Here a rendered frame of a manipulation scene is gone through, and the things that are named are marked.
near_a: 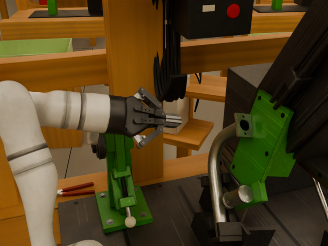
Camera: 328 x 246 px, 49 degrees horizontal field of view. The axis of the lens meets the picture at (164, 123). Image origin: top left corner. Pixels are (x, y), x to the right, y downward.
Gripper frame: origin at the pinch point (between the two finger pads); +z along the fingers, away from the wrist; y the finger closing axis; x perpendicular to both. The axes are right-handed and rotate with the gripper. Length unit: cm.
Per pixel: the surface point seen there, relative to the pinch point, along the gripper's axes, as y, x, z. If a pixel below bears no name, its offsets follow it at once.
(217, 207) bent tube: -16.6, 10.3, 15.6
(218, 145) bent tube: -2.2, 8.0, 15.8
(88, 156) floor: 41, 215, 25
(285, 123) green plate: -2.6, -12.0, 18.8
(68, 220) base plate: -17.5, 36.8, -14.7
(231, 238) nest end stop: -23.6, 8.3, 17.1
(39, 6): 420, 577, -7
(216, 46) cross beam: 32.5, 18.6, 24.7
